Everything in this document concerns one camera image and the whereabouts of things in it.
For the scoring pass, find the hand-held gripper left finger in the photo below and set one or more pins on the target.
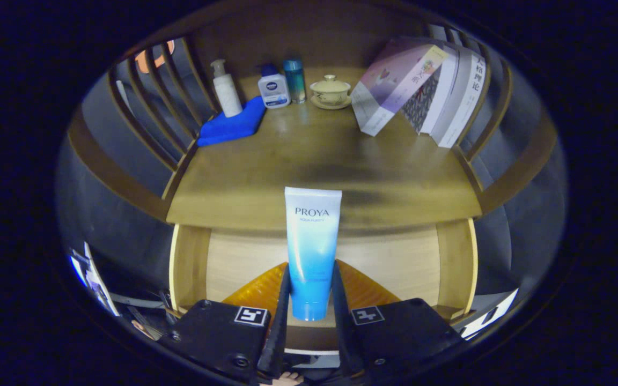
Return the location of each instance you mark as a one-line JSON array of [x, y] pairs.
[[223, 335]]

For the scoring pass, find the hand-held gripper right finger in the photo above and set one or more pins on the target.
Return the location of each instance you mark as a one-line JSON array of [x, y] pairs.
[[400, 335]]

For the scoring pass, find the wooden drawer with black knob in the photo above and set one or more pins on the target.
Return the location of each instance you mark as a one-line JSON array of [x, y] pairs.
[[244, 262]]

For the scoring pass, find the blue and white tube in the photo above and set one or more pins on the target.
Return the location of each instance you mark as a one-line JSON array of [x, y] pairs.
[[311, 252]]

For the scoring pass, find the wooden cabinet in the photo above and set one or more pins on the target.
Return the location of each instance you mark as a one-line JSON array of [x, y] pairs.
[[110, 171]]

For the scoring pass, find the wooden countertop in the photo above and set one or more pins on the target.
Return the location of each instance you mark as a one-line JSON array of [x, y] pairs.
[[314, 155]]

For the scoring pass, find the blue folded cloth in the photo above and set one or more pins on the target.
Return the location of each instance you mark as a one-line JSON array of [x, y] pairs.
[[231, 126]]

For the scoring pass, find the white pump bottle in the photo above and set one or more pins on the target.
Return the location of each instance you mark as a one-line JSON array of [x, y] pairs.
[[227, 94]]

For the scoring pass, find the white bottle with blue cap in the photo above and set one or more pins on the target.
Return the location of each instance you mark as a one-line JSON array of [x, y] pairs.
[[273, 91]]

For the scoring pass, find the purple and white book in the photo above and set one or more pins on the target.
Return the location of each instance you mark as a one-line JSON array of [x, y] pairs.
[[389, 86]]

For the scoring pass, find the beige lidded teacup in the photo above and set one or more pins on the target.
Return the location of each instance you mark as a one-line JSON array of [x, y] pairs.
[[330, 92]]

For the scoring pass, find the teal bottle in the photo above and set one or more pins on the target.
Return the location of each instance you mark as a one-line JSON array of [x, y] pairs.
[[295, 83]]

